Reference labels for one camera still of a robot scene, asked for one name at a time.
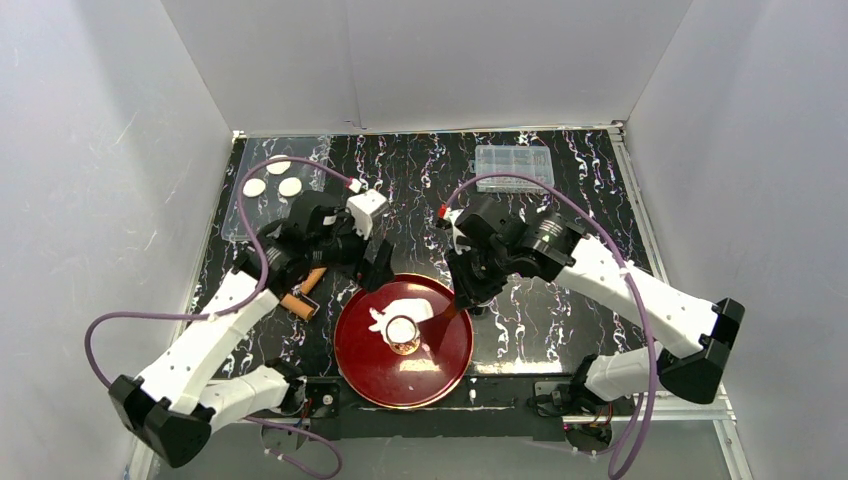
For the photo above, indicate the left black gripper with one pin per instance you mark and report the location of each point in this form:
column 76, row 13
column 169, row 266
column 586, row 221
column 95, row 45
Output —
column 361, row 249

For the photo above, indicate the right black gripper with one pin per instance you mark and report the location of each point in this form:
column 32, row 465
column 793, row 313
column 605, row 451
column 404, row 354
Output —
column 477, row 277

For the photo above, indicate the scraper knife orange handle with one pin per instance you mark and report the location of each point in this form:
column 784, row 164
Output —
column 433, row 330

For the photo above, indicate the white dough piece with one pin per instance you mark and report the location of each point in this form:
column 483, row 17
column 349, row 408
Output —
column 418, row 309

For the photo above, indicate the wooden rolling pin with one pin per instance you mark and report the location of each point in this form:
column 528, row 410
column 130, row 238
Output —
column 299, row 302

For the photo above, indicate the metal ring cutter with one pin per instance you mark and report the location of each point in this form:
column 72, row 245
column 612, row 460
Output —
column 491, row 307

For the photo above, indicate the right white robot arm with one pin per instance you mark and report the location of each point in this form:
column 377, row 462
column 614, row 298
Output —
column 694, row 336

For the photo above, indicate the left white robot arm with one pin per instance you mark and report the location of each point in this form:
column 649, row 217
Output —
column 171, row 405

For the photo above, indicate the cut round dough wrapper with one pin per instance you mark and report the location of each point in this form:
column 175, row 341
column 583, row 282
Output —
column 401, row 330

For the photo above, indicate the white dough disc right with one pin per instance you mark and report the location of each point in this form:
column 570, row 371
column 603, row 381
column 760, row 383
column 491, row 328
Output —
column 290, row 187

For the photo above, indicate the white dough disc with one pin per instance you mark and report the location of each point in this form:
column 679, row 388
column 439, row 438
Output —
column 290, row 187
column 278, row 164
column 253, row 187

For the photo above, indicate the white dough disc top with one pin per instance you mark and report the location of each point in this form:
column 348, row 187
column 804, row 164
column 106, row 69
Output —
column 278, row 164

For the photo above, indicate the white dough disc left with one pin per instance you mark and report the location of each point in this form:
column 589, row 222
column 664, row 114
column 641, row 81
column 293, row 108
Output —
column 253, row 187

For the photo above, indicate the round red tray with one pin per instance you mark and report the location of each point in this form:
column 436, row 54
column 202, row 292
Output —
column 401, row 376

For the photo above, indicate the clear plastic tray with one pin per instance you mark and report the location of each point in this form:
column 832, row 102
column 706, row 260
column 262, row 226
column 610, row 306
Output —
column 270, row 205

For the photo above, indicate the clear compartment storage box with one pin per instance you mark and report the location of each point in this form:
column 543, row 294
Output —
column 530, row 161

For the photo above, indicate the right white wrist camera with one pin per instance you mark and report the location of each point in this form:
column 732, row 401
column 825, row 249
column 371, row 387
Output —
column 447, row 219

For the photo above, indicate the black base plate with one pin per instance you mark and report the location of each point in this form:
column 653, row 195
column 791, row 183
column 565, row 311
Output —
column 479, row 406

